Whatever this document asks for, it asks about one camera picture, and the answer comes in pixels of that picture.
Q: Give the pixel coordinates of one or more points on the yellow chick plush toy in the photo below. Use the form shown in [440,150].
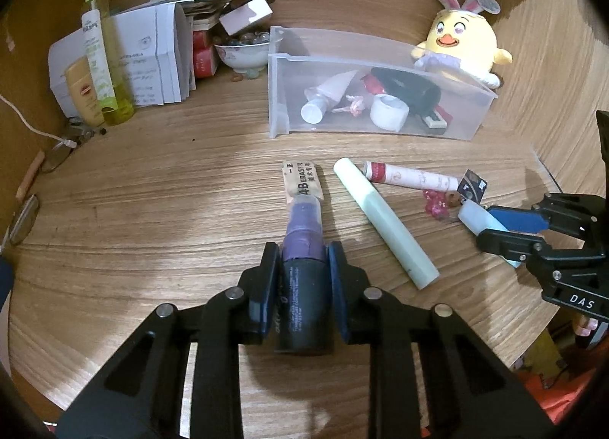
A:
[461,39]

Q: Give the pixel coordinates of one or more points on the clear plastic drawer bin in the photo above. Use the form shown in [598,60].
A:
[278,87]

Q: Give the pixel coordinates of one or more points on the loose beads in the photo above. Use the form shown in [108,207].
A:
[245,75]

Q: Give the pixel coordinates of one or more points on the red boxes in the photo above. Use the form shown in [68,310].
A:
[203,58]

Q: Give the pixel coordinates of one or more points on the beige eraser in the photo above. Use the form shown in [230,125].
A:
[304,179]

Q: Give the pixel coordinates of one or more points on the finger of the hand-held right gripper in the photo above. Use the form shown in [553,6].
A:
[516,220]
[509,243]

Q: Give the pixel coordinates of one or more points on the red white tube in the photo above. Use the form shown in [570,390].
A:
[414,177]

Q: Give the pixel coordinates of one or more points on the dark purple bottle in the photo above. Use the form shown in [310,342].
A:
[302,286]

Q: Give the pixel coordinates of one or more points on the yellow sunscreen tube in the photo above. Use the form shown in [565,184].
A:
[82,94]

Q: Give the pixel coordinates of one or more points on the pale green tube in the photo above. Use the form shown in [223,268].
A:
[385,220]

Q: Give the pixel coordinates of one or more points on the thin-framed eyeglasses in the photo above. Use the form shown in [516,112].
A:
[24,225]
[54,160]

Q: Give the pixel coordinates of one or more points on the white folded paper leaflets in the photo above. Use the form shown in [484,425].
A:
[152,53]

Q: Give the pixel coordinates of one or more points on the orange cloth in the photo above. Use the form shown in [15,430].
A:
[547,386]

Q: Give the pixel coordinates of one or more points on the pink white cream tube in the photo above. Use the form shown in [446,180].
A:
[328,91]

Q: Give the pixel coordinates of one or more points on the dark green glass bottle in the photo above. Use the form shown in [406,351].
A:
[409,87]

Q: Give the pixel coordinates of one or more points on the blue white box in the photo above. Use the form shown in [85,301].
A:
[4,277]

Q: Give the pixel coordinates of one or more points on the person's right hand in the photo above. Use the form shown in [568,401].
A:
[586,330]

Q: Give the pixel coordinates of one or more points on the white tape roll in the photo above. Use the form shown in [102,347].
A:
[388,113]

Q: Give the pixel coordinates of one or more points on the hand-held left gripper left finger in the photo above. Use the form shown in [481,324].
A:
[269,291]

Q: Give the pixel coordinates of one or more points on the yellow-green spray bottle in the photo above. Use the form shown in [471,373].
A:
[102,63]

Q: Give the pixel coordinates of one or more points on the small white box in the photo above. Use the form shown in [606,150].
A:
[245,18]

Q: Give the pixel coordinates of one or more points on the red packet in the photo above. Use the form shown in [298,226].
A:
[368,83]

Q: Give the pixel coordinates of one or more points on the white pale blue block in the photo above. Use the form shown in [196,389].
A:
[476,217]

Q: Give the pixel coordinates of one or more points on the white bowl of beads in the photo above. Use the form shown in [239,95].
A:
[242,56]

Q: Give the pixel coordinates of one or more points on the black bag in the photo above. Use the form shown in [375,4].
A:
[604,148]

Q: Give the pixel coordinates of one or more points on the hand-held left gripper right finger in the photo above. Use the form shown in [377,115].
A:
[338,296]

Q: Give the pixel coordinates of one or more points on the small dark card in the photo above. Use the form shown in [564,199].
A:
[473,186]

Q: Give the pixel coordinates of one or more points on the small black white gadget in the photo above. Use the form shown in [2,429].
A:
[435,121]

